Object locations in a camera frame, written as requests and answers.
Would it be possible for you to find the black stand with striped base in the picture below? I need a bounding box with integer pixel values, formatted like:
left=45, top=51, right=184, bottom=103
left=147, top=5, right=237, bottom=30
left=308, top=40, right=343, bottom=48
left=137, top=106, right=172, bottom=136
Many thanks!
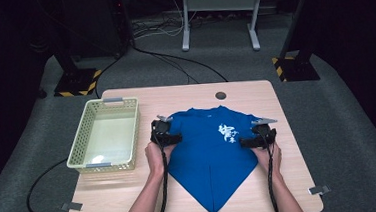
left=267, top=0, right=321, bottom=84
left=49, top=38, right=105, bottom=99

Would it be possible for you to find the cream perforated plastic basket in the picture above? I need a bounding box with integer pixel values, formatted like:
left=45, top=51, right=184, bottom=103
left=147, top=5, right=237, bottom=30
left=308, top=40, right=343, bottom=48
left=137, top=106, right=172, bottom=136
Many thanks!
left=61, top=95, right=144, bottom=176

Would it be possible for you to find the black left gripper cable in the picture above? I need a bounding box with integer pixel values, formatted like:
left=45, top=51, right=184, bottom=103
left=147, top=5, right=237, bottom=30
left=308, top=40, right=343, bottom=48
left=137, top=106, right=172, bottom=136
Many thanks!
left=149, top=134, right=172, bottom=212

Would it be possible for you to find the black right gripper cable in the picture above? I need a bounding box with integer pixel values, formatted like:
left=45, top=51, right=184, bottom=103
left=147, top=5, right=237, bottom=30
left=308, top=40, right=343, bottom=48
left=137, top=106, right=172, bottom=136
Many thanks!
left=259, top=126, right=282, bottom=212

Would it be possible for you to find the blue T-shirt with white print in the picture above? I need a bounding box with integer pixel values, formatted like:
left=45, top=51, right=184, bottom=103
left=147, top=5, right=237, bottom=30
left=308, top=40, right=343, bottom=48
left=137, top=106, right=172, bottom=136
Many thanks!
left=163, top=102, right=268, bottom=212

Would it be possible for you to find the grey table clip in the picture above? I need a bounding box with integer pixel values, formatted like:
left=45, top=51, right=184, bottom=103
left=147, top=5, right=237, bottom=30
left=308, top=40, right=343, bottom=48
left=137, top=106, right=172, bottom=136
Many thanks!
left=308, top=184, right=333, bottom=197
left=59, top=201, right=84, bottom=212

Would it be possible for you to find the black equipment cabinet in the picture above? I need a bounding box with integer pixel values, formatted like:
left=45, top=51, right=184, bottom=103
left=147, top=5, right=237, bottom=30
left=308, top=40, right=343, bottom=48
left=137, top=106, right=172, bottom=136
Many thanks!
left=59, top=0, right=135, bottom=64

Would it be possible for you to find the white metal desk frame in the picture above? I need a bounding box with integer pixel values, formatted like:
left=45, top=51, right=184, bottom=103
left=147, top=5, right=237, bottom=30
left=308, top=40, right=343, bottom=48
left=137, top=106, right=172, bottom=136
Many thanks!
left=178, top=0, right=270, bottom=57

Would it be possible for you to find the person's right hand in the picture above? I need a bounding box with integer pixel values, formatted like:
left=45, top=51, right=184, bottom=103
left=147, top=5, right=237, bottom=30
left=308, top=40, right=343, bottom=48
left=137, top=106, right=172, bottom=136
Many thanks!
left=250, top=142, right=284, bottom=180

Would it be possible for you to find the person's left hand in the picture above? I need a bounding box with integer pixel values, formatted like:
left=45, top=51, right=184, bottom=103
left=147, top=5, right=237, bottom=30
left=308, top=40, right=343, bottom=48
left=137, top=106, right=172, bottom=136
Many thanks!
left=143, top=140, right=179, bottom=183

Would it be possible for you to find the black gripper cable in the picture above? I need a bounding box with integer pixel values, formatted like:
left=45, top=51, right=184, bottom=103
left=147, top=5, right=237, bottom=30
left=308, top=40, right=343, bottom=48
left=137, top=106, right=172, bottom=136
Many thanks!
left=259, top=126, right=282, bottom=212
left=149, top=134, right=172, bottom=212

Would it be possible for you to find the long black floor cable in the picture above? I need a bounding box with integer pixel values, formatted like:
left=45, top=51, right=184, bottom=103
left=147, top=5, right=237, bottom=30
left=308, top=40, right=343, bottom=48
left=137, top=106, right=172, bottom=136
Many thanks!
left=91, top=38, right=230, bottom=100

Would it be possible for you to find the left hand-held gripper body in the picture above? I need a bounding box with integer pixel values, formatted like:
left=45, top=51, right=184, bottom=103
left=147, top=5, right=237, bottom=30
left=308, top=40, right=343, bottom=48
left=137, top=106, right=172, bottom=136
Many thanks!
left=149, top=113, right=177, bottom=147

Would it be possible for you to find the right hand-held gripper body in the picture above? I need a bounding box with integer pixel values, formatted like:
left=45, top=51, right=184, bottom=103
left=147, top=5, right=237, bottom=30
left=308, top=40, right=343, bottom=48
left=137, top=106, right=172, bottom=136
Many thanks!
left=250, top=116, right=279, bottom=150

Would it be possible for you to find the bundle of white cables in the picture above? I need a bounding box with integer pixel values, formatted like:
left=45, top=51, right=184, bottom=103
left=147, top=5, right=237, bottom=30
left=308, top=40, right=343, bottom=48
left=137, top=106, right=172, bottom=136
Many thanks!
left=129, top=0, right=192, bottom=42

